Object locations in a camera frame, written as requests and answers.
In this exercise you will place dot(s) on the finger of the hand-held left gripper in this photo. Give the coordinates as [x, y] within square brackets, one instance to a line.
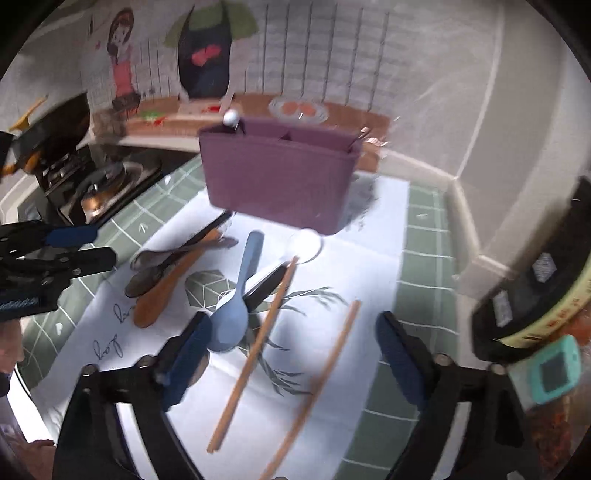
[69, 235]
[87, 261]

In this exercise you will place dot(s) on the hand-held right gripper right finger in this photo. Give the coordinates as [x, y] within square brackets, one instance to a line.
[401, 360]

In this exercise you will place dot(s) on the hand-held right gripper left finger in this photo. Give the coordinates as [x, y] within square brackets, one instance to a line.
[184, 355]

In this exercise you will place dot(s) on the blue plastic spoon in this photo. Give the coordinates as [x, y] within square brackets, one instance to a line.
[228, 323]

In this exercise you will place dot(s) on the purple utensil holder box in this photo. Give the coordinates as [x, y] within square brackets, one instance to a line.
[277, 175]

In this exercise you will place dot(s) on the person's left hand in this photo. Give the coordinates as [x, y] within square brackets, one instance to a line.
[10, 344]

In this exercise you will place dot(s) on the wooden spoon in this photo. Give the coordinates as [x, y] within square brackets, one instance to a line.
[157, 300]

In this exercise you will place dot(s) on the black gas stove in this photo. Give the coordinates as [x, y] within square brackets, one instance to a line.
[111, 184]

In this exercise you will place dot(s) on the wooden chopstick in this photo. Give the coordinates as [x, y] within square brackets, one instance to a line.
[258, 341]
[332, 360]

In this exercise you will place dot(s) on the white printed placemat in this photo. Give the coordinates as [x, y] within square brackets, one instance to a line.
[360, 277]

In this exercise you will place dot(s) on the green checked table mat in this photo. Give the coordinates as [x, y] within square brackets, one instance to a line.
[425, 258]

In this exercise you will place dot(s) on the white ceramic spoon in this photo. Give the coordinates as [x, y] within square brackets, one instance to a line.
[305, 244]

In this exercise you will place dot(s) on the teal kitchen timer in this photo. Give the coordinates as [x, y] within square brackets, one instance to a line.
[551, 374]

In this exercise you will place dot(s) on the red orange packet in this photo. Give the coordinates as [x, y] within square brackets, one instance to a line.
[561, 438]

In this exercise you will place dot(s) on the black round container yellow band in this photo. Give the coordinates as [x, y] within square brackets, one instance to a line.
[554, 258]

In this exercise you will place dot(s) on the cartoon wall poster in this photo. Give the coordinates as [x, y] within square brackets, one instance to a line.
[323, 55]

